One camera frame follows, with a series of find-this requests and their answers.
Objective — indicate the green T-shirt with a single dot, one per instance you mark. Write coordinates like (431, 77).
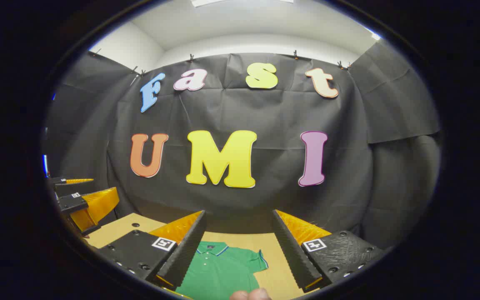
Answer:
(219, 271)

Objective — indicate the ceiling light panel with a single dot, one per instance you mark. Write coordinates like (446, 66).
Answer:
(240, 2)

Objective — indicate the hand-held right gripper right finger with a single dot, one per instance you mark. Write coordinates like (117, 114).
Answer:
(292, 254)

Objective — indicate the black backdrop cloth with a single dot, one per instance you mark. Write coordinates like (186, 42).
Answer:
(273, 112)

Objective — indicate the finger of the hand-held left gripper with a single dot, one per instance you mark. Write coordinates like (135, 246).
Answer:
(58, 181)
(72, 203)

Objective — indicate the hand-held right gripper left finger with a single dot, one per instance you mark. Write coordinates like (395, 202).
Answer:
(188, 254)

